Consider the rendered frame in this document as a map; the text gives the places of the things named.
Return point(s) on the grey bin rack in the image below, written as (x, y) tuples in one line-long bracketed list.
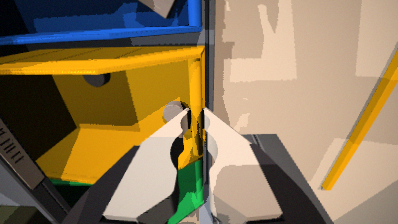
[(19, 169)]

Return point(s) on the yellow bar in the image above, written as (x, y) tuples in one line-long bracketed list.
[(375, 105)]

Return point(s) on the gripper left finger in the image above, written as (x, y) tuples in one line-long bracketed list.
[(142, 186)]

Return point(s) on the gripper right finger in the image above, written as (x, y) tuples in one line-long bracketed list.
[(246, 186)]

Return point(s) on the yellow bin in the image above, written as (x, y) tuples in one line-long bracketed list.
[(75, 131)]

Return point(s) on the green open bin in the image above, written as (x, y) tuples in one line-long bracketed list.
[(189, 182)]

